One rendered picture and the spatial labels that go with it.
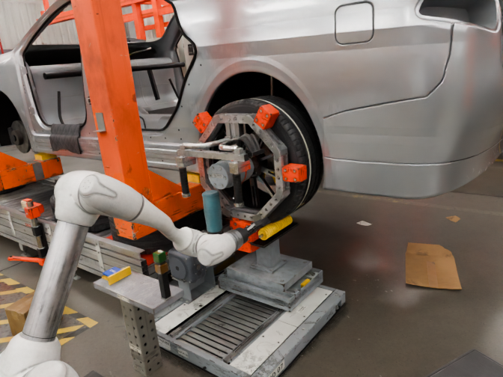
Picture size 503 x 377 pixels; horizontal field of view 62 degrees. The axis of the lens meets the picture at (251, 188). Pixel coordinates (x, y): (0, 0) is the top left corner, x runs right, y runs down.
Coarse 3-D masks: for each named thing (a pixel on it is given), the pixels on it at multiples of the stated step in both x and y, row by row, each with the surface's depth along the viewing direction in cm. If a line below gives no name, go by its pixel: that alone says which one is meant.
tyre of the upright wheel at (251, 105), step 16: (256, 96) 219; (272, 96) 216; (224, 112) 214; (240, 112) 208; (256, 112) 202; (288, 112) 203; (304, 112) 211; (272, 128) 198; (288, 128) 194; (304, 128) 202; (288, 144) 196; (304, 144) 198; (288, 160) 198; (304, 160) 196; (320, 160) 209; (320, 176) 212; (304, 192) 205; (288, 208) 207
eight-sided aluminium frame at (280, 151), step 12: (216, 120) 207; (228, 120) 203; (240, 120) 198; (252, 120) 194; (204, 132) 215; (216, 132) 217; (264, 132) 192; (276, 144) 191; (276, 156) 191; (204, 168) 224; (276, 168) 194; (204, 180) 225; (276, 180) 196; (276, 192) 197; (288, 192) 199; (228, 204) 226; (276, 204) 200; (228, 216) 222; (240, 216) 217; (252, 216) 211; (264, 216) 207
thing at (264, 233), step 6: (288, 216) 228; (276, 222) 219; (282, 222) 222; (288, 222) 225; (264, 228) 213; (270, 228) 214; (276, 228) 217; (282, 228) 222; (258, 234) 214; (264, 234) 211; (270, 234) 213
